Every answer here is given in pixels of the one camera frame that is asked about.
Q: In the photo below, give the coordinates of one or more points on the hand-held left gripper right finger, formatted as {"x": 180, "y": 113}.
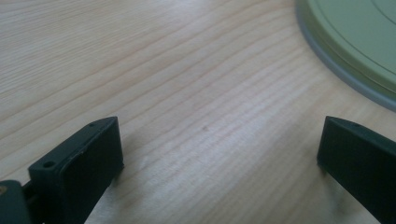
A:
{"x": 361, "y": 161}

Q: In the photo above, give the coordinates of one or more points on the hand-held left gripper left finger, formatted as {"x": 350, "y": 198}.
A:
{"x": 77, "y": 174}

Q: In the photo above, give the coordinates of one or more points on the small green plate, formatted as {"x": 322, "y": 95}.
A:
{"x": 358, "y": 40}

